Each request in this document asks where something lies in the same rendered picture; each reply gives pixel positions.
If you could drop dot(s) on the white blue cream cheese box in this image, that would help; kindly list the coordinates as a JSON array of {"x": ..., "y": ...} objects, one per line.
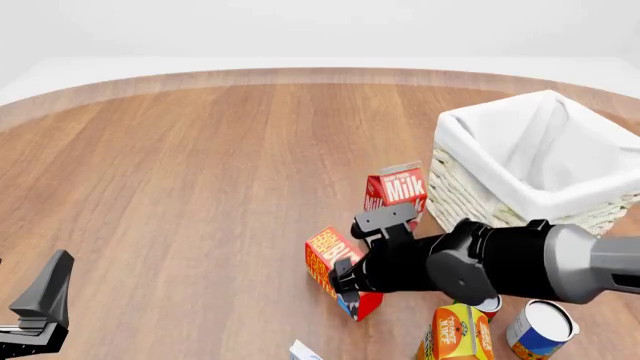
[{"x": 304, "y": 352}]

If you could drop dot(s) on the orange juice carton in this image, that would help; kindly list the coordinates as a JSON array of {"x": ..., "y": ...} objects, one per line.
[{"x": 452, "y": 333}]

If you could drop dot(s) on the red orange butter box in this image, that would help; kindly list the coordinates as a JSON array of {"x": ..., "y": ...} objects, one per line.
[{"x": 325, "y": 247}]

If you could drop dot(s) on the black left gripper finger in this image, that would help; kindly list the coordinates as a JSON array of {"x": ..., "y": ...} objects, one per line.
[{"x": 47, "y": 288}]

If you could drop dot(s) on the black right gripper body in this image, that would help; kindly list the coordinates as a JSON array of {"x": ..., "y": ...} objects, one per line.
[{"x": 348, "y": 276}]

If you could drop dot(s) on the wicker basket with white liner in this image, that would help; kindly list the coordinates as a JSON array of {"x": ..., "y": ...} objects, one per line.
[{"x": 520, "y": 165}]

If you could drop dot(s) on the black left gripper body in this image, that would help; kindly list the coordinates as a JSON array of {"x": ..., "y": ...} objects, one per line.
[{"x": 27, "y": 339}]

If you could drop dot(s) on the tin with orange blue label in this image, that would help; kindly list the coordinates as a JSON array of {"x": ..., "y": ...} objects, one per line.
[{"x": 540, "y": 330}]

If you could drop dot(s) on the tin with red label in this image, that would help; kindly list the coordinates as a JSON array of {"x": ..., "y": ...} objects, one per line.
[{"x": 491, "y": 305}]

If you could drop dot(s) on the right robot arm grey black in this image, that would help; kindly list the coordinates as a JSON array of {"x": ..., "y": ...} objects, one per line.
[{"x": 500, "y": 258}]

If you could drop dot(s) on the red milk carton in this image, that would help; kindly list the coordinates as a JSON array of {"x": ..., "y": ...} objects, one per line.
[{"x": 400, "y": 187}]

